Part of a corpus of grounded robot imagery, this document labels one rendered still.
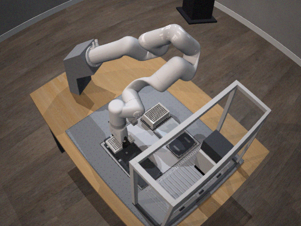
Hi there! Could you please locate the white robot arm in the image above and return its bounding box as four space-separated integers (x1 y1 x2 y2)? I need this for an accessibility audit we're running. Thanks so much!
86 24 201 129

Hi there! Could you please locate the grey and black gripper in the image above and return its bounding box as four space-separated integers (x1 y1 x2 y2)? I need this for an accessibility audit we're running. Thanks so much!
108 121 130 149

